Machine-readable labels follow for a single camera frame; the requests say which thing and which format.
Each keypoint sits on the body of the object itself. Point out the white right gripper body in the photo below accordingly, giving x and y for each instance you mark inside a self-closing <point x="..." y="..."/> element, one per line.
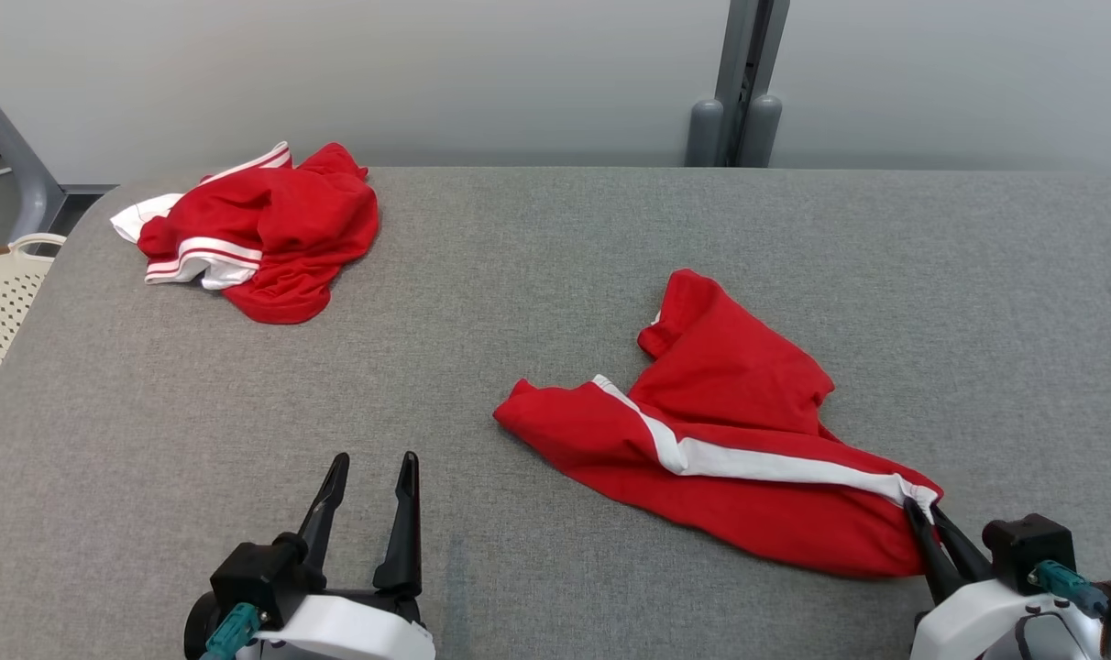
<point x="968" y="632"/>

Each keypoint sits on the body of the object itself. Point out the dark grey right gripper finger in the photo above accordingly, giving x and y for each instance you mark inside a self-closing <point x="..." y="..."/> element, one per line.
<point x="968" y="559"/>
<point x="936" y="568"/>

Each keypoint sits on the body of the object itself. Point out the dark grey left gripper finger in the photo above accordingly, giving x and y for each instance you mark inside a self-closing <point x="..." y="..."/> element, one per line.
<point x="322" y="522"/>
<point x="404" y="541"/>

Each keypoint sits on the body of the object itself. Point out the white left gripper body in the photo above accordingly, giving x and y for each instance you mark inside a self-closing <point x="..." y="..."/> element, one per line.
<point x="354" y="632"/>

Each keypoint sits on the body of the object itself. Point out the red shorts with white stripe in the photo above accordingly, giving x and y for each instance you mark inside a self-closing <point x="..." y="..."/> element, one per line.
<point x="739" y="385"/>

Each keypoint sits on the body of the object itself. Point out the red shirt with white sleeves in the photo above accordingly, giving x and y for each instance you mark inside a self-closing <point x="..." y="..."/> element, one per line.
<point x="299" y="220"/>

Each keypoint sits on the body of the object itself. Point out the grey fabric table cover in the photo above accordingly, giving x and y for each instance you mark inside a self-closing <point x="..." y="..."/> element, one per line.
<point x="555" y="321"/>

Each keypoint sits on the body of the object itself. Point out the cream perforated laundry basket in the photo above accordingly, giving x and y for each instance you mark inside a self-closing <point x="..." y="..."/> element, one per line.
<point x="1" y="302"/>

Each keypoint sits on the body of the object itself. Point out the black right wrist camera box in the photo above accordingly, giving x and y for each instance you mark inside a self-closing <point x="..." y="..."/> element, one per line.
<point x="1023" y="550"/>

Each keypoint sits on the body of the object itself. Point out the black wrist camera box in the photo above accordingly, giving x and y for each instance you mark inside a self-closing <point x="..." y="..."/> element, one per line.
<point x="253" y="577"/>
<point x="1023" y="550"/>

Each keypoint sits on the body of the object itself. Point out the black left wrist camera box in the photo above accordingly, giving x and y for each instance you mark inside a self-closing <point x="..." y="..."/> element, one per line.
<point x="253" y="577"/>

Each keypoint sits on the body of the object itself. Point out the grey metal partition post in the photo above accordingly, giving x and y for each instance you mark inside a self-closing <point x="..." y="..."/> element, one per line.
<point x="748" y="73"/>

